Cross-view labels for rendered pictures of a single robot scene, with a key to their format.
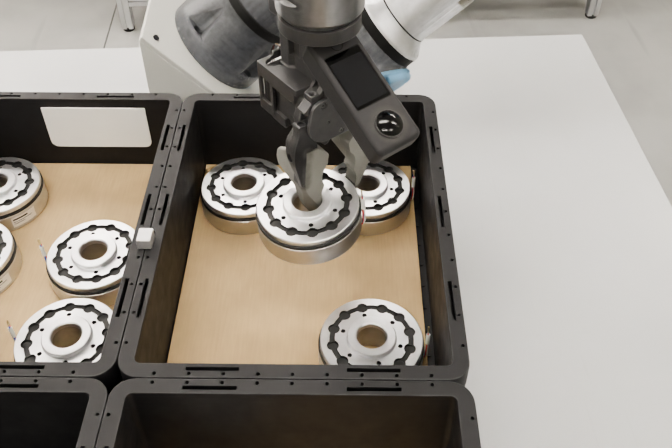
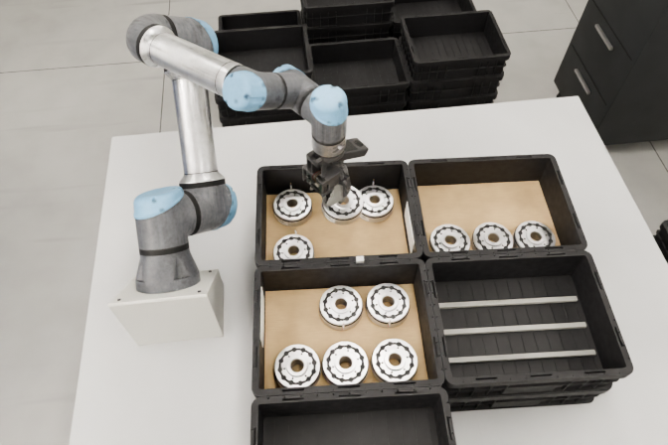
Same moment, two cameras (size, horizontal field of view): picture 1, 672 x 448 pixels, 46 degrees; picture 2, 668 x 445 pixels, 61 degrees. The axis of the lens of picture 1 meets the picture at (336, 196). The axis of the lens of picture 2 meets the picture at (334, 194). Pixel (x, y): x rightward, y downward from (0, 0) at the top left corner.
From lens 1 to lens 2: 1.20 m
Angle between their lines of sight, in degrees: 58
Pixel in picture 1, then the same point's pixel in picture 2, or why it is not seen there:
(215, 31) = (187, 266)
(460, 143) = not seen: hidden behind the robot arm
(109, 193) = (288, 320)
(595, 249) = (277, 152)
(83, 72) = (104, 419)
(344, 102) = (355, 151)
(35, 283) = (350, 336)
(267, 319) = (360, 240)
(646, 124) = (43, 164)
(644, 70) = not seen: outside the picture
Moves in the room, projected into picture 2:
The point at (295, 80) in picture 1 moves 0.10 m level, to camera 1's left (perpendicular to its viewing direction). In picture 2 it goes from (334, 171) to (338, 207)
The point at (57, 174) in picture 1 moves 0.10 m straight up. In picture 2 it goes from (273, 350) to (269, 334)
